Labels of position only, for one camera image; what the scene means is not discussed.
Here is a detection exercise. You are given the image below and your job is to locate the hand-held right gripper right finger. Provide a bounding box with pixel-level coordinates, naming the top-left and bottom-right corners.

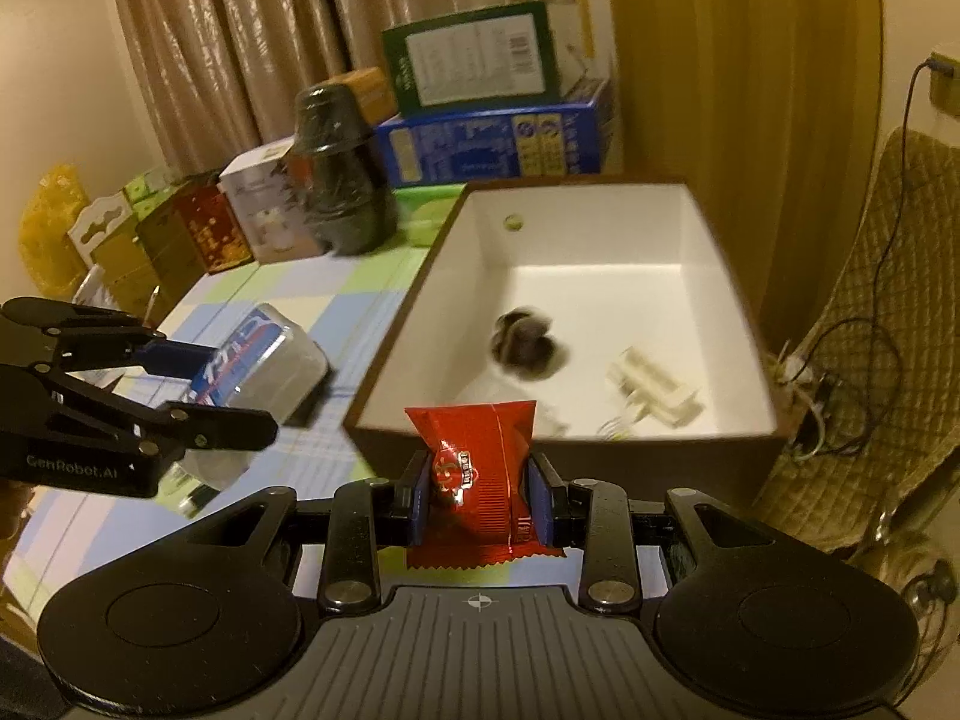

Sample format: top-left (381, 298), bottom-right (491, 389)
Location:
top-left (527, 454), bottom-right (796, 614)

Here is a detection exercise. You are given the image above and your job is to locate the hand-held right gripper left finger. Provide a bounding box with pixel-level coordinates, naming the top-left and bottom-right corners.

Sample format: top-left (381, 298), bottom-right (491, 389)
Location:
top-left (161, 454), bottom-right (434, 612)

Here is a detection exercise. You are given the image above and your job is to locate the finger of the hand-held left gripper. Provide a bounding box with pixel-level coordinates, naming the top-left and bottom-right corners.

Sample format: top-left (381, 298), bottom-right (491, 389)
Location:
top-left (0, 298), bottom-right (223, 378)
top-left (0, 366), bottom-right (280, 452)

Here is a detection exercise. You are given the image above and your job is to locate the red snack packet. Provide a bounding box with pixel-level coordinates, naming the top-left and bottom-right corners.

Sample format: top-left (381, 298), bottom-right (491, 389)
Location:
top-left (403, 399), bottom-right (567, 569)

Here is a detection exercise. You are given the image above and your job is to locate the dark brown scrunchie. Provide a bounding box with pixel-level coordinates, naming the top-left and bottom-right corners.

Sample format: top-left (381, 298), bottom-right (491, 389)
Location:
top-left (486, 306), bottom-right (571, 380)

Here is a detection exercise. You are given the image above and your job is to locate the white plastic clip holder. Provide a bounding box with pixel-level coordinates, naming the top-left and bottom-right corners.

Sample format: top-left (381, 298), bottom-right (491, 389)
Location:
top-left (604, 346), bottom-right (702, 432)

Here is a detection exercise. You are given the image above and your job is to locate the large white box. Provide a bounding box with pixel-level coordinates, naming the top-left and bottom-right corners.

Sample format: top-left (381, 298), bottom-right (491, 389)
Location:
top-left (343, 176), bottom-right (785, 515)

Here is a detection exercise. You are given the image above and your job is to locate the checkered cloth desktop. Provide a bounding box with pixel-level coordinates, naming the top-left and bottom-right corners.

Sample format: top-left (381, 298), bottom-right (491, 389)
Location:
top-left (0, 244), bottom-right (451, 616)

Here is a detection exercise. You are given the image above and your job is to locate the large cardboard carton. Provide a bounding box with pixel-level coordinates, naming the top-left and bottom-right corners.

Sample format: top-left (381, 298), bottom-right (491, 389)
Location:
top-left (96, 217), bottom-right (205, 316)

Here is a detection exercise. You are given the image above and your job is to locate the red gift box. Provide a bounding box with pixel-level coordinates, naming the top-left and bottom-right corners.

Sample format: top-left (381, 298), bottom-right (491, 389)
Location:
top-left (174, 180), bottom-right (254, 275)

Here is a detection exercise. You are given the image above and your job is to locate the white carved chair back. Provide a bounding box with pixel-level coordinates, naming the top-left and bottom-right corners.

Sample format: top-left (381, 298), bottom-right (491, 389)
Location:
top-left (67, 191), bottom-right (130, 271)

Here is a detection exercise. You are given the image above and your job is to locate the stack of green tissue packs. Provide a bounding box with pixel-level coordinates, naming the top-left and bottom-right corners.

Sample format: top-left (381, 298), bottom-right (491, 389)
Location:
top-left (122, 169), bottom-right (182, 205)

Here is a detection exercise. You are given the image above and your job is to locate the white humidifier box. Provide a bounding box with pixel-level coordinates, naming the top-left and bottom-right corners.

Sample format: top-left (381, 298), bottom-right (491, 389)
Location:
top-left (219, 136), bottom-right (323, 265)

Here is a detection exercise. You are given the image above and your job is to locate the yellow plastic bag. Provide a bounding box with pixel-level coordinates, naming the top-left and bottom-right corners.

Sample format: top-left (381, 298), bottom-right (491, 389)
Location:
top-left (19, 165), bottom-right (85, 295)

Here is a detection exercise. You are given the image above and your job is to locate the dark glass jar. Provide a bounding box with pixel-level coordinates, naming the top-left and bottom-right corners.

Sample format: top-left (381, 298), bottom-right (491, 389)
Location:
top-left (289, 82), bottom-right (400, 257)

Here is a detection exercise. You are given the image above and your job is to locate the white power strip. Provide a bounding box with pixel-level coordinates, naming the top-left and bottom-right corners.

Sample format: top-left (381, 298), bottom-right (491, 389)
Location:
top-left (771, 358), bottom-right (835, 460)

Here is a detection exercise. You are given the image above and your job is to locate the orange box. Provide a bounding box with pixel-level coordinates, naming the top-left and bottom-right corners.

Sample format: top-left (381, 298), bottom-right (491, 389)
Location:
top-left (330, 67), bottom-right (398, 126)

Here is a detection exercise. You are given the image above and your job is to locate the beige curtain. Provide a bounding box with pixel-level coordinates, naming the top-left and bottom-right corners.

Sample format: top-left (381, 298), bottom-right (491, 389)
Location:
top-left (105, 0), bottom-right (616, 173)

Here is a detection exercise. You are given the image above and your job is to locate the blue milk carton box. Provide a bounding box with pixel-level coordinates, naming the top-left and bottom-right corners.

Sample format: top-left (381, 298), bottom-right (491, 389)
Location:
top-left (377, 79), bottom-right (612, 188)

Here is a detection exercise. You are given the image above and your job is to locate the quilted chair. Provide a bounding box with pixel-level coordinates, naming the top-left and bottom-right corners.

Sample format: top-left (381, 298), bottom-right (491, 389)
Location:
top-left (750, 127), bottom-right (960, 557)

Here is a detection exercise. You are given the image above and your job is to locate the green carton box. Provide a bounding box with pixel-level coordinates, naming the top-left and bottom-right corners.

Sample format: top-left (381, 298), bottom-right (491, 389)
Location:
top-left (381, 1), bottom-right (565, 119)

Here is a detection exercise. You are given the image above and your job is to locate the gold curtain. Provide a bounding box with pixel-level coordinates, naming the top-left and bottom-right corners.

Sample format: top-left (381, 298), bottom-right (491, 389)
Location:
top-left (606, 0), bottom-right (884, 361)

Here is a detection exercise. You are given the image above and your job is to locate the black power cable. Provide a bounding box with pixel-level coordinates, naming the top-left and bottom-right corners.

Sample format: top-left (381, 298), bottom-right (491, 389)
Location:
top-left (791, 60), bottom-right (947, 458)

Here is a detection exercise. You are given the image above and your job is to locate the wall socket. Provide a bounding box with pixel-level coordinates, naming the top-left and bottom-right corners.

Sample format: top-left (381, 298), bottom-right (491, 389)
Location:
top-left (926, 52), bottom-right (960, 119)

